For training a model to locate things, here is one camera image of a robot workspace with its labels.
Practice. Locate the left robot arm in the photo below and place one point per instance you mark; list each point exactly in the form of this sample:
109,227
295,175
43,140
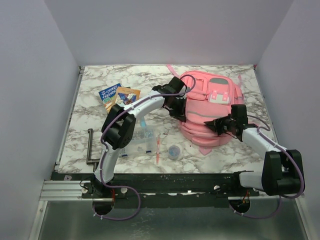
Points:
119,126

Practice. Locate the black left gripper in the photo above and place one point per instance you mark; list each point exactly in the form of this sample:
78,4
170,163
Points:
179,114

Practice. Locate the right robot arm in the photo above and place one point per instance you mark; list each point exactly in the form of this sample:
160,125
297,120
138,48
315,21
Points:
282,171

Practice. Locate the clear plastic screw organizer box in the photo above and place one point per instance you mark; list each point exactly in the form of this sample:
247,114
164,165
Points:
143,142

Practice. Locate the aluminium extrusion rail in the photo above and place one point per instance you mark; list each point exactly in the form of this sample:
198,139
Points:
61,190

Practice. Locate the black metal clamp bracket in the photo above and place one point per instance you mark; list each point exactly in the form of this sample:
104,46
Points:
90,161

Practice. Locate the light blue eraser stick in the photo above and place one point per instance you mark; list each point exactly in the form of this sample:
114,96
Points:
143,123

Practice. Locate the orange paperback book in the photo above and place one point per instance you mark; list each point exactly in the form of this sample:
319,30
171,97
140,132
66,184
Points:
125,96

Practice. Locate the pink student backpack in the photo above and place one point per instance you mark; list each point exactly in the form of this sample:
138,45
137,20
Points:
210,99

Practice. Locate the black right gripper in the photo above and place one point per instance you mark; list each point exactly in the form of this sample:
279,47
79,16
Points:
216,125

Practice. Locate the clear jar of paper clips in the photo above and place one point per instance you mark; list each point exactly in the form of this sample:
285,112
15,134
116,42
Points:
174,152

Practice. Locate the pink red pen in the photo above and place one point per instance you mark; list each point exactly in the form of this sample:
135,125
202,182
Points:
158,149

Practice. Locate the blue treehouse paperback book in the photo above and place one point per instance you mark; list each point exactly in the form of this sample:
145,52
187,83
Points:
107,96

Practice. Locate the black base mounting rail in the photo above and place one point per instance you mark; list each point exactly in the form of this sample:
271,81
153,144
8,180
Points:
161,190

